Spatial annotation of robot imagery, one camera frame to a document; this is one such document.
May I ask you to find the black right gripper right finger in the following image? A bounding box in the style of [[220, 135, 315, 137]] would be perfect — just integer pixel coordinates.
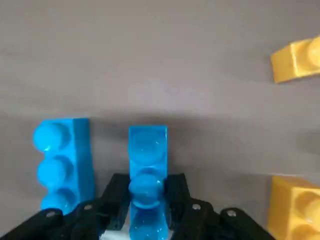
[[165, 173, 276, 240]]

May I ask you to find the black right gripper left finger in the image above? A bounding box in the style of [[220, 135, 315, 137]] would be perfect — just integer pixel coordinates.
[[0, 173, 131, 240]]

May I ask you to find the blue three-stud block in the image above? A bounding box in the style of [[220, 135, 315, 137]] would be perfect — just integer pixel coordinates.
[[32, 117, 96, 216], [128, 124, 170, 240]]

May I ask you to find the yellow two-stud block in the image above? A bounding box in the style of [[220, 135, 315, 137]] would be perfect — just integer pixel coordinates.
[[266, 174, 320, 240], [270, 34, 320, 85]]

